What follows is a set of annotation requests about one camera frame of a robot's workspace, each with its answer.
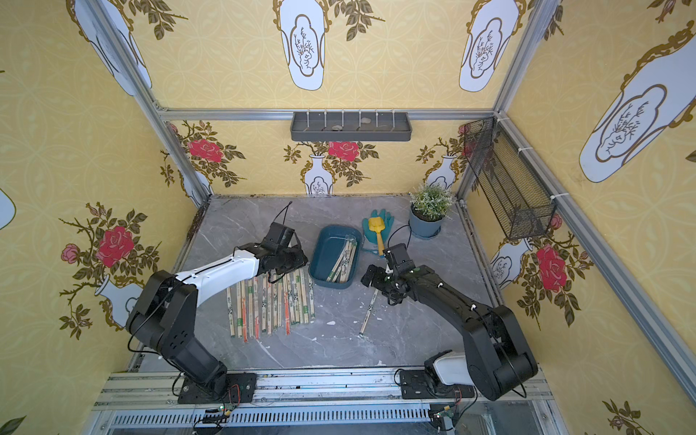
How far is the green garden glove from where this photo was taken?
1.05 m

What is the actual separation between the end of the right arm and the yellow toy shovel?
21cm

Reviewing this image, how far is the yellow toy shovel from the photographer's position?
1.05m

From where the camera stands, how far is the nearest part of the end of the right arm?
641 mm
